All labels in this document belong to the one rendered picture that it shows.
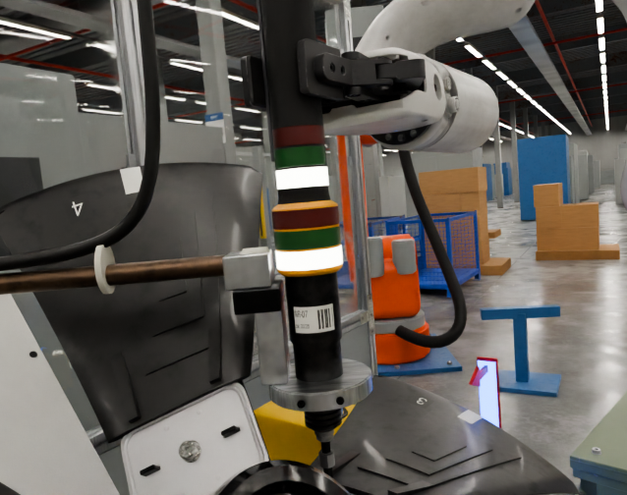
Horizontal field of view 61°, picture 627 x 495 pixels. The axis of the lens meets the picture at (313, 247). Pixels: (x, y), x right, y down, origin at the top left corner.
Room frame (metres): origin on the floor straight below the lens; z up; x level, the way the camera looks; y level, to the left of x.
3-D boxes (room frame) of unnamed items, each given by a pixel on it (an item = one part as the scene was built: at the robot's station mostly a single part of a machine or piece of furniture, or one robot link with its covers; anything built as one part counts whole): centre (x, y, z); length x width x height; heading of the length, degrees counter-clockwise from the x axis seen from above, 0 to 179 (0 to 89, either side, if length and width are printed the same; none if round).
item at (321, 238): (0.35, 0.00, 1.38); 0.04 x 0.04 x 0.01
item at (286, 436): (0.82, 0.03, 1.02); 0.16 x 0.10 x 0.11; 54
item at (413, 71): (0.39, -0.07, 1.48); 0.08 x 0.06 x 0.01; 24
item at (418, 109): (0.44, -0.06, 1.48); 0.11 x 0.10 x 0.07; 144
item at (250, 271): (0.35, 0.01, 1.32); 0.09 x 0.07 x 0.10; 89
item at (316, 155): (0.35, 0.00, 1.43); 0.03 x 0.03 x 0.01
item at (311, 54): (0.34, -0.03, 1.48); 0.07 x 0.03 x 0.03; 144
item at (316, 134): (0.35, 0.00, 1.45); 0.03 x 0.03 x 0.01
